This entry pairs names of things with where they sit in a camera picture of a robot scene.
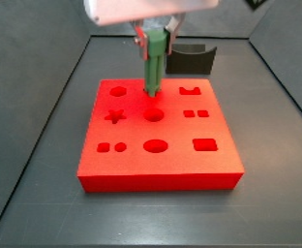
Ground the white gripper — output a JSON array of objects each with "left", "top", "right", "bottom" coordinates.
[{"left": 84, "top": 0, "right": 220, "bottom": 60}]

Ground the green three prong peg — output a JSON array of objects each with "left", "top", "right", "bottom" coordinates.
[{"left": 145, "top": 30, "right": 167, "bottom": 97}]

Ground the black curved holder block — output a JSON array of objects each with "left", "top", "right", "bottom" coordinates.
[{"left": 165, "top": 44, "right": 217, "bottom": 75}]

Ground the red foam shape board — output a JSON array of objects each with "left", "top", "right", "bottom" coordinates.
[{"left": 77, "top": 78, "right": 244, "bottom": 193}]

